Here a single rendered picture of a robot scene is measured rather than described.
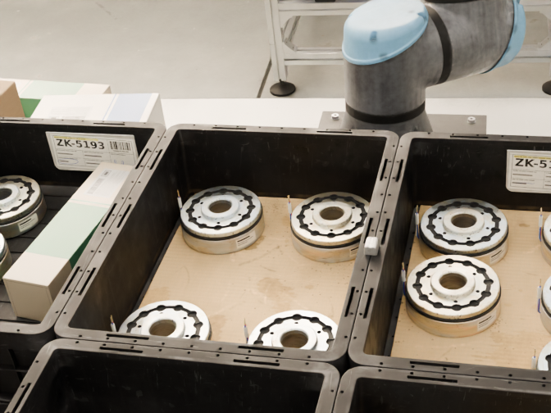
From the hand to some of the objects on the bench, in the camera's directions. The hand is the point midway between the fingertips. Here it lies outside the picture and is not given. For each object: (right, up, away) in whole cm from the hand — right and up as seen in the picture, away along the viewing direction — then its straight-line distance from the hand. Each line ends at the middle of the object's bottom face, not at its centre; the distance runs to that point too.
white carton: (-72, -17, +59) cm, 95 cm away
